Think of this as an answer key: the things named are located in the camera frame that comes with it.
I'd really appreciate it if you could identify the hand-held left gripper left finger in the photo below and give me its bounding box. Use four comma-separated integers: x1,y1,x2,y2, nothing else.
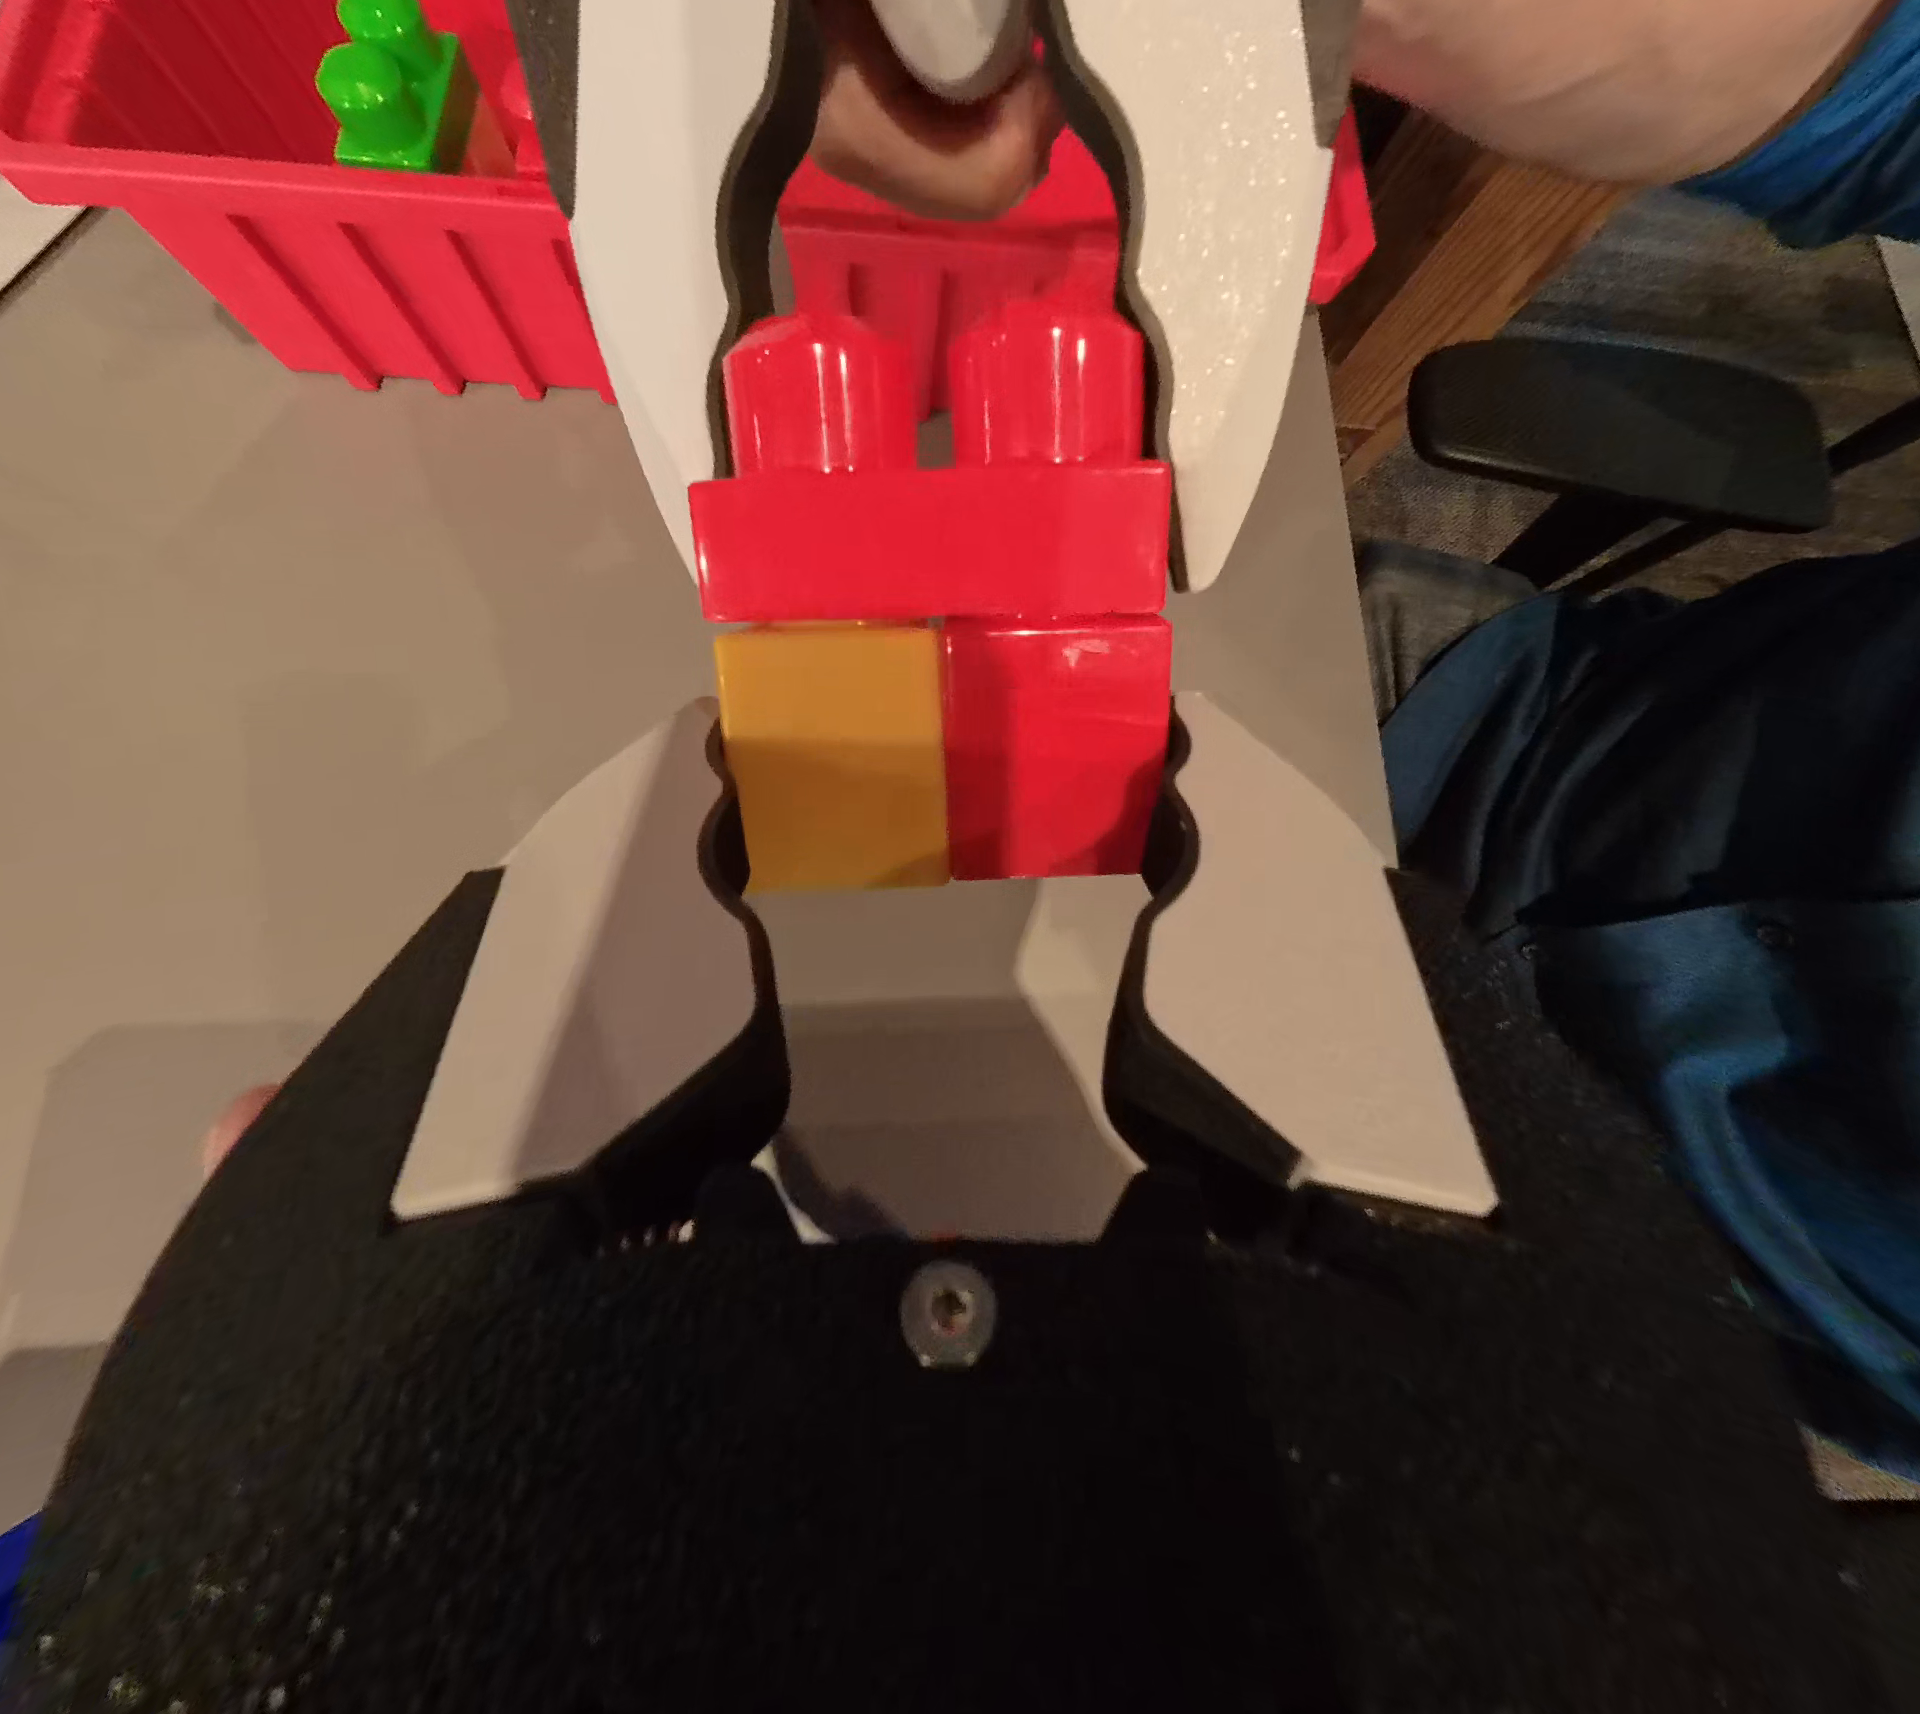
394,693,795,1227

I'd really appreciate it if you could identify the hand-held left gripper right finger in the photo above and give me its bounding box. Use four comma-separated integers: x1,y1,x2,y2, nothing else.
1102,691,1503,1220

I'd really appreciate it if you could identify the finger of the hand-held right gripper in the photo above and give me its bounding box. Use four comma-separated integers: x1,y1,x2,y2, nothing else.
1032,0,1326,595
578,0,802,518

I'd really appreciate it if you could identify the yellow single mega block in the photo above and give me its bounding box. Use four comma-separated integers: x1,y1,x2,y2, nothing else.
712,623,952,893

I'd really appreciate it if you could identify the red single mega block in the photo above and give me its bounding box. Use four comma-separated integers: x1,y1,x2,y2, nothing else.
938,612,1177,879

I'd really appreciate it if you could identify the red plastic bin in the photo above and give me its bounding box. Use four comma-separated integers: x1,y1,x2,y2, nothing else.
0,0,1377,405

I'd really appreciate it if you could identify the red two-stud mega block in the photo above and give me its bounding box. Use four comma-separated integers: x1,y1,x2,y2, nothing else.
687,300,1177,625

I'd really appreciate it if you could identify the green two-stud mega block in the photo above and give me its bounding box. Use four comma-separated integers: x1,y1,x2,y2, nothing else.
314,0,462,171

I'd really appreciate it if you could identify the person's right hand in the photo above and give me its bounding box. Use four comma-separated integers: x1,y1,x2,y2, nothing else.
787,0,1075,223

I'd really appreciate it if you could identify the person's left hand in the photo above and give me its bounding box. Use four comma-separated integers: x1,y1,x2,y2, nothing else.
199,1081,289,1175

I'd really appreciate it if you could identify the black chair armrest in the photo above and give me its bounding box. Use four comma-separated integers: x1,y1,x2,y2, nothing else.
1408,334,1920,591

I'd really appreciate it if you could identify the person's blue shirt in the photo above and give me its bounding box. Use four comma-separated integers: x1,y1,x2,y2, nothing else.
1681,0,1920,253

